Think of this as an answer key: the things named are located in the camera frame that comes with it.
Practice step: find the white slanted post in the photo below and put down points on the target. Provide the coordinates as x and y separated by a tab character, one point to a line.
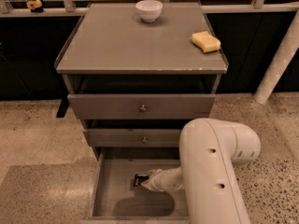
283	56

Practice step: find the yellow sponge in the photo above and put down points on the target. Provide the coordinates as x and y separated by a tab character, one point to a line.
206	42

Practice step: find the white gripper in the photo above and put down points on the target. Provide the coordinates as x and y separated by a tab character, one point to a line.
160	180

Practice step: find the brass top drawer knob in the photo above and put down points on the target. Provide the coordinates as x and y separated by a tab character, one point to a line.
143	108

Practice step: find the small yellow black object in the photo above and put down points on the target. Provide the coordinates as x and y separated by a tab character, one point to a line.
35	6

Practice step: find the middle grey drawer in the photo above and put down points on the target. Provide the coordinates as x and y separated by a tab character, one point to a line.
131	137

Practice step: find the grey drawer cabinet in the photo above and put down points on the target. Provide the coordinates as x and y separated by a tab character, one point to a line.
114	52

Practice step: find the bottom grey open drawer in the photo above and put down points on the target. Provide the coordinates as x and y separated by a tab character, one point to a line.
119	199

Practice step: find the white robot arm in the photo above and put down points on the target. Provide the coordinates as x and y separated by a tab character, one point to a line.
208	149

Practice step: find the black rxbar chocolate wrapper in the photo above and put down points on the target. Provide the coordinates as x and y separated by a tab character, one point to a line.
139	178

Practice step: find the top grey drawer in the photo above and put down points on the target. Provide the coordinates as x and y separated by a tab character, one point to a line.
126	106

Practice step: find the white ceramic bowl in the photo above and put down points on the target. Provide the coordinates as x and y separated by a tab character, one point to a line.
149	10

